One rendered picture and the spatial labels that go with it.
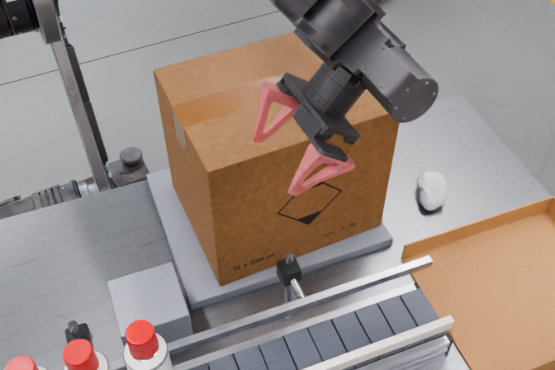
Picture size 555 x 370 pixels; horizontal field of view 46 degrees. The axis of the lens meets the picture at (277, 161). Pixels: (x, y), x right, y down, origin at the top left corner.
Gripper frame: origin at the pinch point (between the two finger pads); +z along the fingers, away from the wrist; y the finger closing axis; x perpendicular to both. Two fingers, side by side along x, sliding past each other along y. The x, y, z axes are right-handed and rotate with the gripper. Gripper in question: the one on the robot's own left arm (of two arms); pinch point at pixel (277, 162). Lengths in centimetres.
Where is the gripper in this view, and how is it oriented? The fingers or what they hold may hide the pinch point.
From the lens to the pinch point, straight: 79.2
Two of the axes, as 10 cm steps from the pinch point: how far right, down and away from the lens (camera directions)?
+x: 6.9, 1.8, 7.0
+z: -5.7, 7.3, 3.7
